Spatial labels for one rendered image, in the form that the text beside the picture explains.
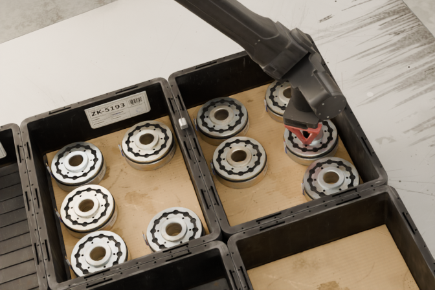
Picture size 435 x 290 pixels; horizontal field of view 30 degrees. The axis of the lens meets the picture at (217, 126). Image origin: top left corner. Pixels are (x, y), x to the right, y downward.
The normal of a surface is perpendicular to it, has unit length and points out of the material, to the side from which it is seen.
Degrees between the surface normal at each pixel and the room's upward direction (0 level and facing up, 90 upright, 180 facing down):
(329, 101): 90
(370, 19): 0
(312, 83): 33
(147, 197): 0
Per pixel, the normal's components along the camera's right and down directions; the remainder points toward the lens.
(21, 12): -0.13, -0.63
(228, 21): 0.36, 0.68
